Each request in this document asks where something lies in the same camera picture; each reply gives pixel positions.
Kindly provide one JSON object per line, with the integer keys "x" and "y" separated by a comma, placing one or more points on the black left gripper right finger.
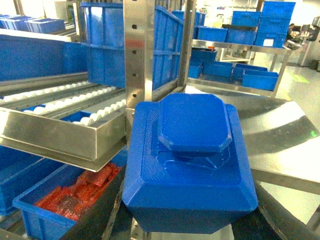
{"x": 270, "y": 221}

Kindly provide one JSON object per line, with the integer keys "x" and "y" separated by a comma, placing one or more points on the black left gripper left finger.
{"x": 107, "y": 219}

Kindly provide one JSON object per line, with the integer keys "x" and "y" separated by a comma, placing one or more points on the blue 3D printed part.
{"x": 187, "y": 168}

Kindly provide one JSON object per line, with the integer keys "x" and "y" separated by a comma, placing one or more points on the blue bin with red bags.
{"x": 39, "y": 223}

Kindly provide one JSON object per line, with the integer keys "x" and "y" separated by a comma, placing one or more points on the steel roller shelf tray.
{"x": 36, "y": 124}

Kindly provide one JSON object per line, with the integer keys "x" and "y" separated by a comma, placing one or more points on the tall blue crate on shelf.
{"x": 106, "y": 44}

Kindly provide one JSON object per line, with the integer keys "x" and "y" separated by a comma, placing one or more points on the red bubble wrap bags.
{"x": 74, "y": 201}

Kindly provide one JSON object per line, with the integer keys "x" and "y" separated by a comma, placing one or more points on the steel shelf upright post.
{"x": 139, "y": 18}

